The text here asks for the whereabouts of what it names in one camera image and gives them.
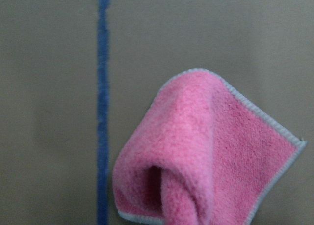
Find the pink cleaning cloth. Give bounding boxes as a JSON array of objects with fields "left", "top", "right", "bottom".
[{"left": 112, "top": 69, "right": 307, "bottom": 225}]

